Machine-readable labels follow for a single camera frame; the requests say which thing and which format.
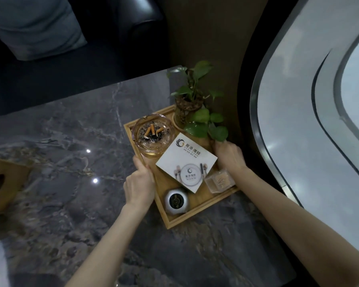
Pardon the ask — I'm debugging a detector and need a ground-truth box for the green leafy plant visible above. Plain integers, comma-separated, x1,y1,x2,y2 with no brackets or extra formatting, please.
167,60,229,143

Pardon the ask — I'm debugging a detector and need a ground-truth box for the wooden tissue box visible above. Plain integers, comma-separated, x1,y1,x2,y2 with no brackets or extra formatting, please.
0,156,32,219

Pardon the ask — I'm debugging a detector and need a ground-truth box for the grey cushion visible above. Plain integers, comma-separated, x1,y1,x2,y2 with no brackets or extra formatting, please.
0,0,87,62

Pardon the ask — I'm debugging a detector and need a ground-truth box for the white printed napkin pack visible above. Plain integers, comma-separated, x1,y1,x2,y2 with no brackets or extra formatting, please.
155,133,218,194

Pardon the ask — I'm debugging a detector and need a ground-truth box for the wooden serving tray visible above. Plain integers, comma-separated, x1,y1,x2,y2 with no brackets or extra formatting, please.
123,105,242,230

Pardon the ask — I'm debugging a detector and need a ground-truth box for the person's right forearm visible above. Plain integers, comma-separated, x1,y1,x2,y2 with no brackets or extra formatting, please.
227,166,359,287

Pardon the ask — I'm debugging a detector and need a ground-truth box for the glass plant vase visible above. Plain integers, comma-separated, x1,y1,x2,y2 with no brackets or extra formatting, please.
174,95,204,129

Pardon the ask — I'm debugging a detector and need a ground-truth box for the black leather sofa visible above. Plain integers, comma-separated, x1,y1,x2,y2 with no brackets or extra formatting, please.
0,0,170,119

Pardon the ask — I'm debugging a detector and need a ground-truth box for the glass ashtray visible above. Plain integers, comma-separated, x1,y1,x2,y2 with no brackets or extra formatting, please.
132,114,177,157

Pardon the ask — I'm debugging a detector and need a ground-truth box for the person's right hand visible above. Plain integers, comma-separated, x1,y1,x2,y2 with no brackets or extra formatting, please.
211,141,248,177

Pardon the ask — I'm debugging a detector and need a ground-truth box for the white round call bell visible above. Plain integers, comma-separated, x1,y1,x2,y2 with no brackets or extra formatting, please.
164,188,190,215

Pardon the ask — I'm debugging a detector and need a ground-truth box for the person's left forearm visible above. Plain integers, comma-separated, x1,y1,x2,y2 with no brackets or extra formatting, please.
64,201,150,287

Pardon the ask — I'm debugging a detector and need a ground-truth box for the clear plastic toothpick box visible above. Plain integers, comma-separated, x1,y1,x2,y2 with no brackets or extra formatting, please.
204,171,237,194

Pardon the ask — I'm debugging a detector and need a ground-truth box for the person's left hand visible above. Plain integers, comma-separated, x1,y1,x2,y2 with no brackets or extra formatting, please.
123,156,156,208

